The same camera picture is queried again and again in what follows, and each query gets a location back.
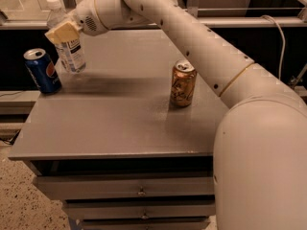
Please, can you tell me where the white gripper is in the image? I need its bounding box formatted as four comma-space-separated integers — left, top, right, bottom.
45, 0, 108, 44

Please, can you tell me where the clear plastic water bottle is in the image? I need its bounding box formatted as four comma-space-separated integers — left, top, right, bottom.
47, 0, 86, 74

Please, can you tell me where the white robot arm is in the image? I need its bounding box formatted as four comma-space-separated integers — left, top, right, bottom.
46, 0, 307, 230

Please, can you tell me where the blue pepsi can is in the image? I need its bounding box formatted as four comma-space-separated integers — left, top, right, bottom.
23, 48, 61, 94

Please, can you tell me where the orange lacroix can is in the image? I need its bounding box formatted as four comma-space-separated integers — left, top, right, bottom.
170, 59, 197, 107

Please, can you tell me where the grey drawer cabinet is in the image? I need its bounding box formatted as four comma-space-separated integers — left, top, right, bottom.
8, 28, 229, 230

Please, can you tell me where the top grey drawer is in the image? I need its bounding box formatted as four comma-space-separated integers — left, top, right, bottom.
33, 173, 214, 200

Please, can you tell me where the grey drawer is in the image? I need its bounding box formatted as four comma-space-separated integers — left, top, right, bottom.
33, 173, 214, 200
63, 198, 216, 219
80, 218, 209, 230

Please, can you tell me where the middle grey drawer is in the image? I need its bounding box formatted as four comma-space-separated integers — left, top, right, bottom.
63, 198, 216, 219

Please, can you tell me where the bottom grey drawer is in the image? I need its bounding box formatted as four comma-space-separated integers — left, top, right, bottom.
80, 218, 209, 230

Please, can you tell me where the metal window rail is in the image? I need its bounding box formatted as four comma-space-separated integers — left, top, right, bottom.
0, 15, 307, 30

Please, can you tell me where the white cable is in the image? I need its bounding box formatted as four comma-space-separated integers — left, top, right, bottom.
260, 14, 286, 81

